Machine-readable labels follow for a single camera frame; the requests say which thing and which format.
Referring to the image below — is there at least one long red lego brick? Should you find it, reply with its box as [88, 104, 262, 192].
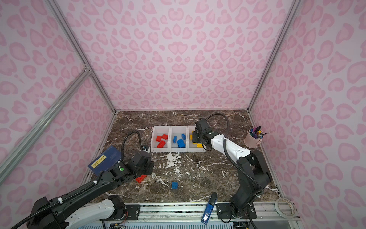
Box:
[135, 175, 147, 184]

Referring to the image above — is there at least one red lego brick tall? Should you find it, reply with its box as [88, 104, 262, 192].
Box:
[157, 141, 166, 148]

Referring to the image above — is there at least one blue lego front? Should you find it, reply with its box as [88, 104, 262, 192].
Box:
[172, 182, 178, 189]

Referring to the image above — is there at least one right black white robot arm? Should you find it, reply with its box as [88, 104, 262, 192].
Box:
[193, 113, 273, 218]

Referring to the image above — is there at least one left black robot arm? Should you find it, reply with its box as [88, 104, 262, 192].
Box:
[13, 141, 154, 229]

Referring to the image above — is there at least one white bin right compartment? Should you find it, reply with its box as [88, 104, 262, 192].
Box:
[186, 126, 205, 152]

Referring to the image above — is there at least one white bin middle compartment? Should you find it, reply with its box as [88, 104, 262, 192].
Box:
[170, 126, 187, 152]

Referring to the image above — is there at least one dark blue notebook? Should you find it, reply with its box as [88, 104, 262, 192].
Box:
[88, 146, 121, 176]

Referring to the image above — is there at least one pink pen cup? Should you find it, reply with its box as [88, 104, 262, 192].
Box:
[244, 126, 269, 148]

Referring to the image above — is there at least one blue stapler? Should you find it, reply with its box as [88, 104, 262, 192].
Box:
[201, 192, 217, 225]

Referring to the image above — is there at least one white tape roll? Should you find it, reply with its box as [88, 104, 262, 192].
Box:
[274, 198, 296, 219]

